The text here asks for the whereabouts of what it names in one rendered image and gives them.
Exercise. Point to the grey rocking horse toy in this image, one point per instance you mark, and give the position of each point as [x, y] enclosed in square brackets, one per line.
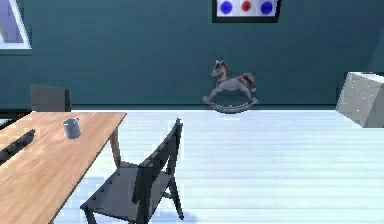
[230, 87]

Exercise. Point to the black wooden chair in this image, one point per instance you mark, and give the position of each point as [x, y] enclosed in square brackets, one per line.
[49, 98]
[133, 190]

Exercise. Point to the framed picture with dots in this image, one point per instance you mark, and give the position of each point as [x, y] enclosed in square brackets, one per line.
[246, 9]

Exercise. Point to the grey blue cup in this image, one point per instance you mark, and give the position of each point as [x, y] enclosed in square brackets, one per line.
[72, 128]

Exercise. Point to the light wooden table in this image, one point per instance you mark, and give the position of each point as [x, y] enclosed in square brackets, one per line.
[50, 160]

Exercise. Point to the grey studded box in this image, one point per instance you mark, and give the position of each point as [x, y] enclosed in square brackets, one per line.
[361, 98]

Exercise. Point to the flat black bar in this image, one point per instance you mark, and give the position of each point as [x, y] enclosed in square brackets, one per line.
[16, 146]

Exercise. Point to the white framed window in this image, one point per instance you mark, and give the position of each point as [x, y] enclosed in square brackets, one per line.
[12, 25]

